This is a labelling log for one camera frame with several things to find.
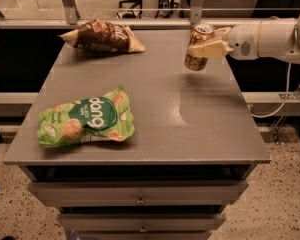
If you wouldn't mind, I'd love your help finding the drawer with knob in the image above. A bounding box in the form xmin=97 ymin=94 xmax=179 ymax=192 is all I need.
xmin=28 ymin=180 xmax=248 ymax=207
xmin=58 ymin=213 xmax=225 ymax=233

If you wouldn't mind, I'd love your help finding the lower drawer with knob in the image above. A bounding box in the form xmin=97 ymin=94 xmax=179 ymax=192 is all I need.
xmin=58 ymin=213 xmax=225 ymax=233

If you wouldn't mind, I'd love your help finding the grey drawer cabinet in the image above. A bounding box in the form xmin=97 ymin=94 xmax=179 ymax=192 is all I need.
xmin=4 ymin=30 xmax=270 ymax=240

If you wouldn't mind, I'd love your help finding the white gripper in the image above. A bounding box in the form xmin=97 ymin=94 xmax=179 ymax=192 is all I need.
xmin=189 ymin=24 xmax=259 ymax=60

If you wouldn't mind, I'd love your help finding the green rice chip bag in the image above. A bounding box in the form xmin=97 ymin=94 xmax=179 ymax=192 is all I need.
xmin=37 ymin=85 xmax=135 ymax=147

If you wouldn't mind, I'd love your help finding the orange soda can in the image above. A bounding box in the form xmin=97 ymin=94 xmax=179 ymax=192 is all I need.
xmin=184 ymin=22 xmax=215 ymax=71

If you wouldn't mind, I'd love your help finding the white cable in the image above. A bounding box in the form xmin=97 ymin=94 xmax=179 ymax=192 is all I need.
xmin=250 ymin=62 xmax=293 ymax=119

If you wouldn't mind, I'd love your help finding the metal railing frame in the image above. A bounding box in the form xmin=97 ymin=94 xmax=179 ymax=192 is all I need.
xmin=0 ymin=0 xmax=300 ymax=29

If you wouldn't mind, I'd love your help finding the brown chip bag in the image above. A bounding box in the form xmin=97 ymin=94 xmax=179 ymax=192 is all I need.
xmin=60 ymin=19 xmax=145 ymax=53

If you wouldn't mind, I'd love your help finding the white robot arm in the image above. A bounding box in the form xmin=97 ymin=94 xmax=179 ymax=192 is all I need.
xmin=189 ymin=16 xmax=300 ymax=64

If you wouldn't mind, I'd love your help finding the upper drawer with knob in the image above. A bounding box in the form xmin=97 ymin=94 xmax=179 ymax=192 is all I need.
xmin=28 ymin=180 xmax=248 ymax=207

